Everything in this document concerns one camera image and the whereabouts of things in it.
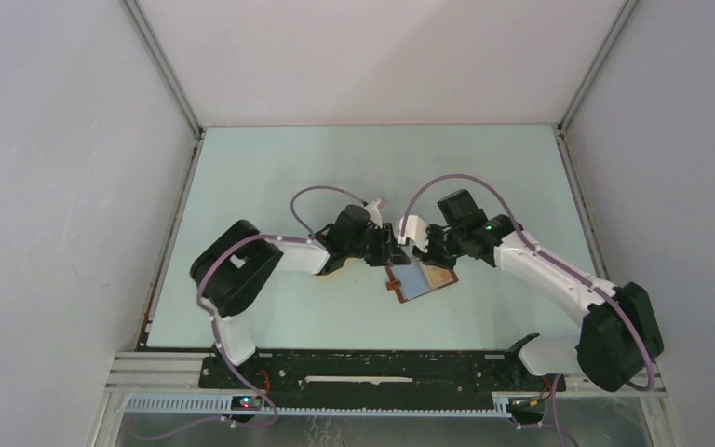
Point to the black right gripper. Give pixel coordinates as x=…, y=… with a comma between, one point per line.
x=431, y=256

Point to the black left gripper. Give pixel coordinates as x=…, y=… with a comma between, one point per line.
x=389, y=251

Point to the orange VIP credit card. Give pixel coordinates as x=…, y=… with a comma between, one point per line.
x=437, y=277

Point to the brown leather card holder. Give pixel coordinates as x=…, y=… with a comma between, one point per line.
x=407, y=281

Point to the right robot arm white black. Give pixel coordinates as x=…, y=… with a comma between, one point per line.
x=618, y=337

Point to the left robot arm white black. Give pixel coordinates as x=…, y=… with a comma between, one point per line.
x=230, y=274

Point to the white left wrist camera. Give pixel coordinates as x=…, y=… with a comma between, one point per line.
x=375, y=210

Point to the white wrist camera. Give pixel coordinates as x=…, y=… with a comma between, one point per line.
x=375, y=210
x=412, y=229

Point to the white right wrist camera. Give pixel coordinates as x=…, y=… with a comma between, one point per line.
x=412, y=229

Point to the white toothed cable duct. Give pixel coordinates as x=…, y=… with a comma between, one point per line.
x=226, y=405

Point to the aluminium frame rail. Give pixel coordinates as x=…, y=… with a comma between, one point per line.
x=175, y=371

